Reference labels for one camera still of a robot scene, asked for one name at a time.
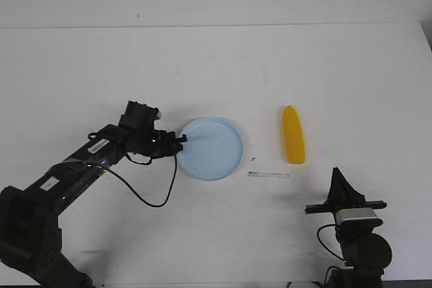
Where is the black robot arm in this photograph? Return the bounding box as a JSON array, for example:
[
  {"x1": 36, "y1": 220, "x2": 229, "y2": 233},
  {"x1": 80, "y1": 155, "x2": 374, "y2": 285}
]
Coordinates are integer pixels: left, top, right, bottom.
[
  {"x1": 304, "y1": 167, "x2": 392, "y2": 287},
  {"x1": 1, "y1": 125, "x2": 187, "y2": 287}
]

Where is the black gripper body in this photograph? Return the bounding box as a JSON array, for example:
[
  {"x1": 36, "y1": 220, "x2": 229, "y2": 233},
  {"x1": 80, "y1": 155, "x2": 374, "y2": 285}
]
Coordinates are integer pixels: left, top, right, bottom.
[
  {"x1": 304, "y1": 200, "x2": 387, "y2": 214},
  {"x1": 122, "y1": 127, "x2": 169, "y2": 159}
]

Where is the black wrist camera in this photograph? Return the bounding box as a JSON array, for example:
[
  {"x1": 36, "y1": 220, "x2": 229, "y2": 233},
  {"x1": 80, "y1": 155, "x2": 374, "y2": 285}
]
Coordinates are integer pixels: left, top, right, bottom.
[{"x1": 119, "y1": 101, "x2": 161, "y2": 132}]

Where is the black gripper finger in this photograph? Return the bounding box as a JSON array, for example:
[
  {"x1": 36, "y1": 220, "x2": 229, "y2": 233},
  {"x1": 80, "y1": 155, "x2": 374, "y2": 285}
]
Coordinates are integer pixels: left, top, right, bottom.
[
  {"x1": 325, "y1": 167, "x2": 342, "y2": 204},
  {"x1": 339, "y1": 171, "x2": 365, "y2": 203},
  {"x1": 166, "y1": 134, "x2": 188, "y2": 144},
  {"x1": 163, "y1": 144, "x2": 184, "y2": 156}
]

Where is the yellow corn cob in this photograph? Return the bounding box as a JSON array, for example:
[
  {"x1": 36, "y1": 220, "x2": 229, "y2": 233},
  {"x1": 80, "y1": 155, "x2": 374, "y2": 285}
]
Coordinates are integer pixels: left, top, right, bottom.
[{"x1": 282, "y1": 106, "x2": 306, "y2": 165}]

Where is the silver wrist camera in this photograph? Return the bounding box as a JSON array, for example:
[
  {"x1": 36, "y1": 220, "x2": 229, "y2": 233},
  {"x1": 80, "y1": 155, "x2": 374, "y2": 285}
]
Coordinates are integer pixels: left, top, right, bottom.
[{"x1": 335, "y1": 208, "x2": 383, "y2": 228}]

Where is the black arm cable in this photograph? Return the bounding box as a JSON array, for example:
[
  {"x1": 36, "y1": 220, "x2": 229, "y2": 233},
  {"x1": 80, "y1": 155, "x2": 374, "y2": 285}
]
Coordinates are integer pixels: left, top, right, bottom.
[
  {"x1": 101, "y1": 152, "x2": 178, "y2": 208},
  {"x1": 316, "y1": 223, "x2": 345, "y2": 264}
]

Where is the light blue round plate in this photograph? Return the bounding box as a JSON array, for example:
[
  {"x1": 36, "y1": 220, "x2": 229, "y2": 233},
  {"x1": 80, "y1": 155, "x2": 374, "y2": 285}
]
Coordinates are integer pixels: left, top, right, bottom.
[{"x1": 178, "y1": 117, "x2": 244, "y2": 181}]

